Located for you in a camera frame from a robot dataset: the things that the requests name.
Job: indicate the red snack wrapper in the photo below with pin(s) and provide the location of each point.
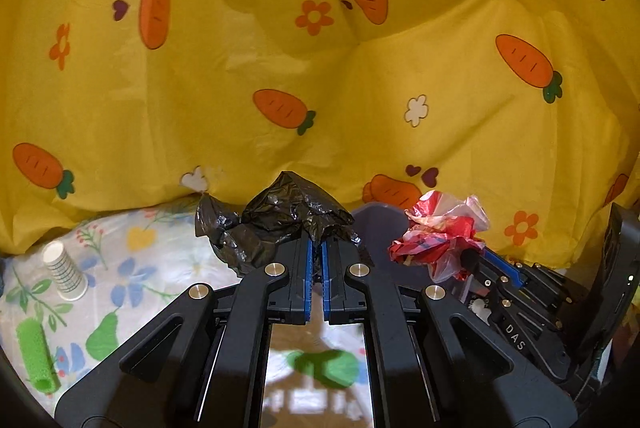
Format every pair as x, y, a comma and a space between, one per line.
441, 228

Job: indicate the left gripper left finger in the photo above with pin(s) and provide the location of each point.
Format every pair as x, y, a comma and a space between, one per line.
201, 362

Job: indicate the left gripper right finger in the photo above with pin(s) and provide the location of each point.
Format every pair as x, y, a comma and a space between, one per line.
432, 362

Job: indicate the grey plastic bin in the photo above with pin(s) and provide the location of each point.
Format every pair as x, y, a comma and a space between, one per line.
378, 225

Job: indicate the green foam net sleeve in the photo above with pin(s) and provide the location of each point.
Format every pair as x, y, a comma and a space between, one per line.
36, 356

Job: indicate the floral white bed sheet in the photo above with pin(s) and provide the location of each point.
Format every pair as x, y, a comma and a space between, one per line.
135, 264

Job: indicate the small grid paper cup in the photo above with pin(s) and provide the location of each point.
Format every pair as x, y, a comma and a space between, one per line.
69, 280

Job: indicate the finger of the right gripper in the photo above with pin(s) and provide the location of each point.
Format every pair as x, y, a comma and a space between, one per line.
488, 297
499, 267

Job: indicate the yellow carrot print curtain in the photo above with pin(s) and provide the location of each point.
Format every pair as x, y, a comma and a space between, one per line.
530, 105

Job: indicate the black plastic bag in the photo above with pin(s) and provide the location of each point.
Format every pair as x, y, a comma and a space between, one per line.
246, 239

